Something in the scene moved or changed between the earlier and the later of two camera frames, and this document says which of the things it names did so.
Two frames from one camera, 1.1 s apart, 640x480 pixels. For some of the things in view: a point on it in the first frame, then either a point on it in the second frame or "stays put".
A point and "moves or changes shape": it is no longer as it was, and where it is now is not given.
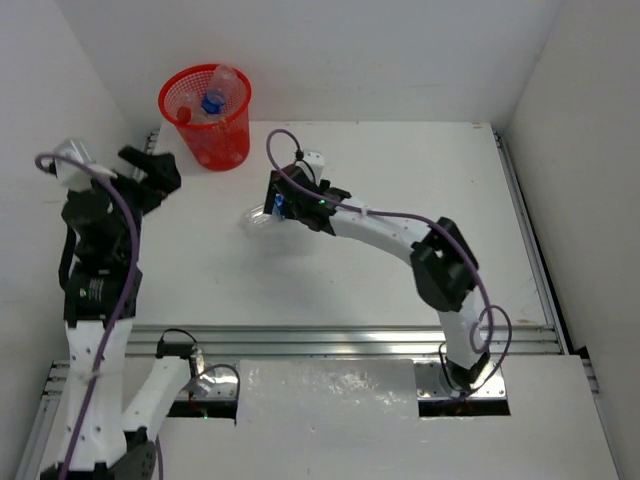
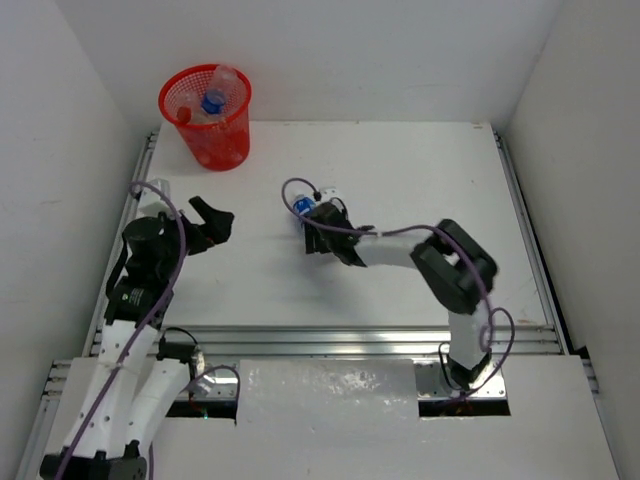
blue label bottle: x=213 y=100 stays put
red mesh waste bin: x=212 y=110 stays put
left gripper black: x=142 y=181 -> x=198 y=234
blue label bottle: x=256 y=216 moves or changes shape
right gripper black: x=273 y=191 -> x=313 y=241
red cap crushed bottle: x=186 y=116 stays put
